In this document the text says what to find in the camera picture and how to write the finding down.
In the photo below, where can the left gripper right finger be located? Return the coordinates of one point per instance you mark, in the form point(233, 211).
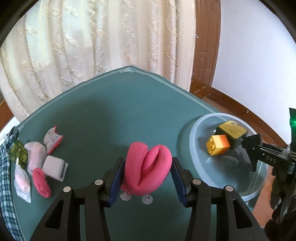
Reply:
point(234, 220)

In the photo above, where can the green box yellow label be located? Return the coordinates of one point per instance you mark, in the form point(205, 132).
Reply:
point(234, 132)

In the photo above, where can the red white sachet packet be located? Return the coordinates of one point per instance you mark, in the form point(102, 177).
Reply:
point(52, 140)

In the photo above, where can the large mesh bag pink item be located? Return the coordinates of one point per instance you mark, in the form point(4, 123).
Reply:
point(36, 155)

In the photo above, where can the wooden door frame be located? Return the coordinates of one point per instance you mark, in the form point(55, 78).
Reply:
point(208, 24)

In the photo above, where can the pink towel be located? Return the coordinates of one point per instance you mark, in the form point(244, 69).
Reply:
point(40, 183)

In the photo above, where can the dark green gold box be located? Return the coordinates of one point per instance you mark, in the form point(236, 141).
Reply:
point(18, 154)

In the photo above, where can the blue plaid shirt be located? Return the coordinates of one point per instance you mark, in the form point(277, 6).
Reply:
point(8, 214)

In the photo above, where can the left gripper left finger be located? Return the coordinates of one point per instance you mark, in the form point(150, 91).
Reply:
point(61, 221)

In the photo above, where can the cream embroidered curtain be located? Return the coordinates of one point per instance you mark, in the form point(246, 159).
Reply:
point(57, 45)

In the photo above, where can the pink cloth suction cups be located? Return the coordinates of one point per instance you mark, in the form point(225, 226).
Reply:
point(145, 171)

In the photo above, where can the gloved right hand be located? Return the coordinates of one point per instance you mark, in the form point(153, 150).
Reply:
point(282, 202)

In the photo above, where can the white sponge block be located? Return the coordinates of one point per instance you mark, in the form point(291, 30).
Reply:
point(55, 168)

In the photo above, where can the orange yellow toy block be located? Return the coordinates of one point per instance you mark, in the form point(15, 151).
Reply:
point(217, 145)

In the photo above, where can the green table mat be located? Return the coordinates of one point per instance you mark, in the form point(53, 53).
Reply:
point(99, 119)

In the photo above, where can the clear plastic bowl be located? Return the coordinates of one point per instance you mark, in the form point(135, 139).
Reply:
point(231, 168)

